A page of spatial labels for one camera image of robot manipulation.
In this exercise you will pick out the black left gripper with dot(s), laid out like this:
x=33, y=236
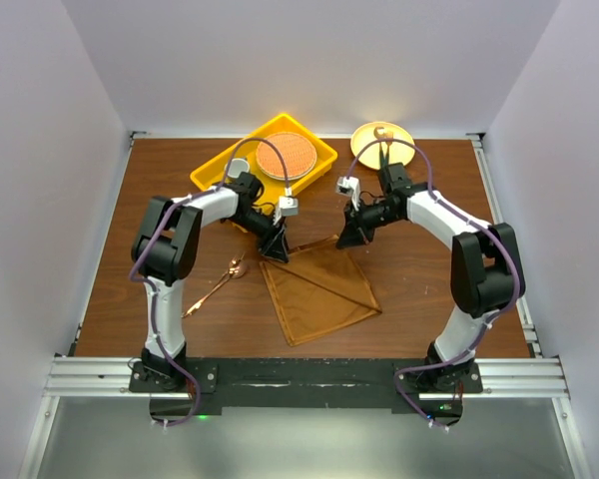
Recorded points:
x=278, y=249

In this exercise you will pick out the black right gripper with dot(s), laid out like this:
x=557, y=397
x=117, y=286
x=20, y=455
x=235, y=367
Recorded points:
x=352, y=235

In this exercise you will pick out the brown cloth napkin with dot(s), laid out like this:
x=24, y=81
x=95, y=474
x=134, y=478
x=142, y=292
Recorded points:
x=319, y=291

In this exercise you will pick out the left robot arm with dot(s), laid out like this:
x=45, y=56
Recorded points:
x=165, y=250

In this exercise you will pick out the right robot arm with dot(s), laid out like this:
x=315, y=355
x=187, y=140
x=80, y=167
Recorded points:
x=486, y=277

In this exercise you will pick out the rose gold spoon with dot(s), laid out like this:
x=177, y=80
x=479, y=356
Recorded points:
x=224, y=280

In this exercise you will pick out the yellow round plate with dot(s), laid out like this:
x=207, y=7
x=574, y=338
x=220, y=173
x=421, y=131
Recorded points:
x=397, y=152

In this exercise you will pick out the grey ceramic cup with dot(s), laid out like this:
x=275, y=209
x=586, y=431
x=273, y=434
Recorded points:
x=236, y=167

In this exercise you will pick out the woven round coaster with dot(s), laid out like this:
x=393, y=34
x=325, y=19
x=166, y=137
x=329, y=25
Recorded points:
x=298, y=153

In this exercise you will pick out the yellow plastic tray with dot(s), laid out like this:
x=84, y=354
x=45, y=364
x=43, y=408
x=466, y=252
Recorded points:
x=211, y=172

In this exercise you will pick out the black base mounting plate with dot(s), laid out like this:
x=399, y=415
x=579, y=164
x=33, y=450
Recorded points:
x=394, y=384

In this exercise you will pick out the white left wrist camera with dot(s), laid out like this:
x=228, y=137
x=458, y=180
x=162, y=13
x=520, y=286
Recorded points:
x=287, y=207

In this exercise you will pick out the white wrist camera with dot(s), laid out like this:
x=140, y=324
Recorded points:
x=287, y=207
x=350, y=187

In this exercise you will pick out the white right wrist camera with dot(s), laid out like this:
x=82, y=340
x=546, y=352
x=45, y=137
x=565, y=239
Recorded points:
x=350, y=187

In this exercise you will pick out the wooden fork green handle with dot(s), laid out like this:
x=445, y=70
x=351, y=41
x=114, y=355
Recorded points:
x=388, y=138

